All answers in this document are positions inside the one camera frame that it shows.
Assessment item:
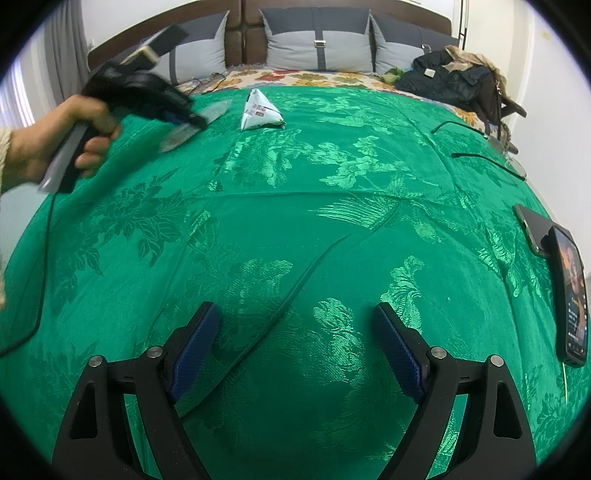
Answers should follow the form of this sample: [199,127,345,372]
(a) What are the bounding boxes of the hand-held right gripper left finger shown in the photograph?
[52,302,221,480]

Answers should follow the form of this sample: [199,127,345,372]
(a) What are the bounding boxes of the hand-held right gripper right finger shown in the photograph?
[373,302,539,480]

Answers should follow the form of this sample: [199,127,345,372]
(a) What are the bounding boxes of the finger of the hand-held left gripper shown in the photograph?
[164,88,195,114]
[161,108,208,131]

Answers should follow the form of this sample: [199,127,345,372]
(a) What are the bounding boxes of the clear plastic wrapper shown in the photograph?
[159,99,232,153]

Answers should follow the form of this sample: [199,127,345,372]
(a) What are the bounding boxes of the person's left forearm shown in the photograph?
[0,128,14,195]

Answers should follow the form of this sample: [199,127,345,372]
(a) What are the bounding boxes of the person's left hand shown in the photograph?
[7,95,122,195]

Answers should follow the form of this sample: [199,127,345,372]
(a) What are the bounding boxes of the grey two-tone pillow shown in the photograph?
[152,10,230,86]
[369,14,451,77]
[259,7,375,75]

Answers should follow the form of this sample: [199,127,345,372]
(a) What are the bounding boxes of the white triangular snack packet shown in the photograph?
[240,88,287,131]

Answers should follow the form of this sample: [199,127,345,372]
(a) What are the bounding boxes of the grey curtain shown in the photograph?
[46,0,88,79]

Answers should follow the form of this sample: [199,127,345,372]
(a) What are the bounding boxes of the brown padded headboard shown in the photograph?
[88,0,453,79]

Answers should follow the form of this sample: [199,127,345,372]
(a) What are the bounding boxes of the white sheer curtain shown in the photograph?
[0,60,38,132]

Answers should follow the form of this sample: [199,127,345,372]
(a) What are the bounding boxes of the floral bedsheet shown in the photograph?
[173,69,518,153]

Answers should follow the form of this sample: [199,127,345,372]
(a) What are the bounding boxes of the green patterned blanket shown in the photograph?
[0,88,591,480]

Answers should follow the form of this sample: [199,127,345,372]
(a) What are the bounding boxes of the black smartphone with lit screen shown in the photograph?
[547,224,589,367]

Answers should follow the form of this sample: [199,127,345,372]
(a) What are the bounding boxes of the dark smartphone with brown edge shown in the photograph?
[513,203,555,257]

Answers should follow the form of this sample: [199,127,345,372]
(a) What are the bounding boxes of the eyeglasses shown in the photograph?
[451,152,528,180]

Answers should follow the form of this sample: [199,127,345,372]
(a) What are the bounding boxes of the black jacket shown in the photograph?
[396,46,504,114]

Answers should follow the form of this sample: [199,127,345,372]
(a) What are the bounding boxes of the beige cloth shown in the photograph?
[445,45,506,86]

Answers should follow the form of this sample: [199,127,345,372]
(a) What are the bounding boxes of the thin dark cable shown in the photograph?
[185,71,232,95]

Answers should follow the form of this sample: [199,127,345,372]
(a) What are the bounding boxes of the black cable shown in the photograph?
[431,120,492,138]

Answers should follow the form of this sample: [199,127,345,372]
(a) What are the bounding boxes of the black strap bag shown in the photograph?
[480,74,527,139]

